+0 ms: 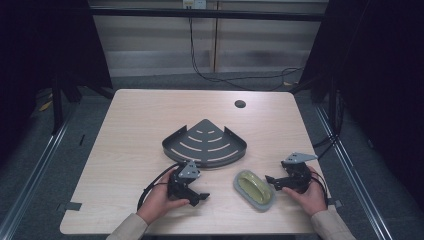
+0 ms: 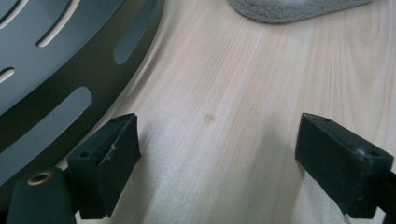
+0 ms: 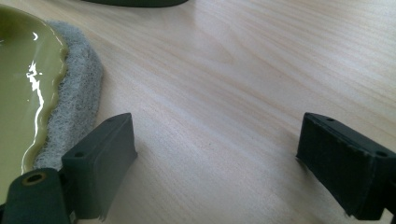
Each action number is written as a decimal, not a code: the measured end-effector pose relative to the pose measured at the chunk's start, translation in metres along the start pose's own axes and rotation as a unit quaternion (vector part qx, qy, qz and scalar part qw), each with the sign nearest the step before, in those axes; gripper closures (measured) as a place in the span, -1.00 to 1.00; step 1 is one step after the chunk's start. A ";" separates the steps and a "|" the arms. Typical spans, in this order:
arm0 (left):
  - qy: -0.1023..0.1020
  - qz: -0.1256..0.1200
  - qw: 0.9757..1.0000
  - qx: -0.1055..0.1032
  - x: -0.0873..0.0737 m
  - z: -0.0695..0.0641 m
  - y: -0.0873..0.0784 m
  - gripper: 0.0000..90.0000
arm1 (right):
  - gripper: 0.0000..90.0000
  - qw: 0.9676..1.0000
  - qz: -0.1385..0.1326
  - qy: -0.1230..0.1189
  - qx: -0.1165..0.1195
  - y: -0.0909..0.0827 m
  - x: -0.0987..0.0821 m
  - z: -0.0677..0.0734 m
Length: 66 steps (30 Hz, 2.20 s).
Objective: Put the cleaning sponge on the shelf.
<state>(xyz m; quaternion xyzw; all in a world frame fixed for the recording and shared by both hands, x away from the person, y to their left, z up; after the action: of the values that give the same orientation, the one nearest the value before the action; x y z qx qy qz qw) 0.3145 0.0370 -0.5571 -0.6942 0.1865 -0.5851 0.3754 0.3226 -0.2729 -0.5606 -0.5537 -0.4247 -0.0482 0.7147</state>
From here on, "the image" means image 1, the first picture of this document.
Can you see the metal floor rail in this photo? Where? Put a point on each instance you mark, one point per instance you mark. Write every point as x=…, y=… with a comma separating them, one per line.
x=356, y=180
x=30, y=180

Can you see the yellow floor scrap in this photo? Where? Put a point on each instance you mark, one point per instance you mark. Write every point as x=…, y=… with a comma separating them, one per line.
x=46, y=106

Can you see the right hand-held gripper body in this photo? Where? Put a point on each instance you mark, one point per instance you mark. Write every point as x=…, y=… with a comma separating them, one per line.
x=296, y=173

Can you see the black metal stand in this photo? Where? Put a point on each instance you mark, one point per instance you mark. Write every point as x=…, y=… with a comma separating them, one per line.
x=57, y=106

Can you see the green and grey soap dish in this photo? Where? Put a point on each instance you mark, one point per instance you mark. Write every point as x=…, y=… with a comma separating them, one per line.
x=254, y=190

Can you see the person's left hand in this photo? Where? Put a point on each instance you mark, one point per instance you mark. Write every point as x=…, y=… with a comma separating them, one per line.
x=156, y=203

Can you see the black horizontal frame bar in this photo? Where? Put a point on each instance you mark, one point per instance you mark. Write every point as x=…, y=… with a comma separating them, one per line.
x=206, y=14

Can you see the black curtain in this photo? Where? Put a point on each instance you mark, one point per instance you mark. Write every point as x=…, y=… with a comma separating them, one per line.
x=50, y=46
x=376, y=66

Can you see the dark round table grommet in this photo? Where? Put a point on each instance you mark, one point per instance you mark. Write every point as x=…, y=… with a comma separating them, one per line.
x=240, y=104

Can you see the white wall socket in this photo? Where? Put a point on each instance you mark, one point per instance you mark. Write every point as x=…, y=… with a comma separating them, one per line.
x=194, y=4

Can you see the black metal corner shelf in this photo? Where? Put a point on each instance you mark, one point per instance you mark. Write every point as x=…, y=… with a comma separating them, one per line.
x=204, y=143

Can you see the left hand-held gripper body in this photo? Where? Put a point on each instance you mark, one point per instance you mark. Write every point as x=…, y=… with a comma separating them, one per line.
x=180, y=186

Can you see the person's right hand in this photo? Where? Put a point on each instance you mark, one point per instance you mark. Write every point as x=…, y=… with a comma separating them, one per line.
x=310, y=198

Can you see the grey tape strip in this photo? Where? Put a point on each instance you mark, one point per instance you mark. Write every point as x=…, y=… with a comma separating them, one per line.
x=70, y=206
x=334, y=202

